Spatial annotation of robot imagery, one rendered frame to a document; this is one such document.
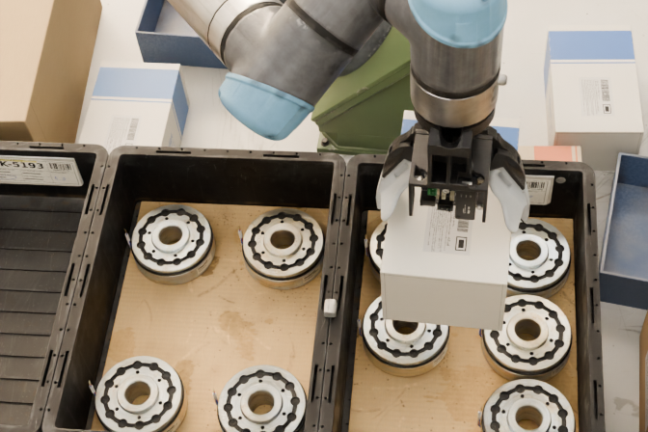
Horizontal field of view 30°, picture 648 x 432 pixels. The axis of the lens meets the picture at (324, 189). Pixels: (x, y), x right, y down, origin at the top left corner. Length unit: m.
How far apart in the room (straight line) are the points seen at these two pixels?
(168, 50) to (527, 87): 0.56
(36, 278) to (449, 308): 0.60
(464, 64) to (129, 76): 0.92
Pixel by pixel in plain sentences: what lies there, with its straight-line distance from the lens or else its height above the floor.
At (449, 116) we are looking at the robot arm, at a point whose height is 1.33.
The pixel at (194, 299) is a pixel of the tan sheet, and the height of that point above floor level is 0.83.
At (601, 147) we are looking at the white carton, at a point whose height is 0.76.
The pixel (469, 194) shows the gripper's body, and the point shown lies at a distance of 1.08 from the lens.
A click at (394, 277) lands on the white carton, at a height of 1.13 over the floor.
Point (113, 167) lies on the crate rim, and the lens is 1.53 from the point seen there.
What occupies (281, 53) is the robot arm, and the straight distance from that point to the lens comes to 1.01.
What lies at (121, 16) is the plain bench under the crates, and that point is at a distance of 2.02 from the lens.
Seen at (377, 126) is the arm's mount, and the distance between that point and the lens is 1.73.
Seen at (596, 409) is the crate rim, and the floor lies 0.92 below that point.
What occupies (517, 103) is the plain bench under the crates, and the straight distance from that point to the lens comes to 1.84.
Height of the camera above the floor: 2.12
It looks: 54 degrees down
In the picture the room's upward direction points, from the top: 7 degrees counter-clockwise
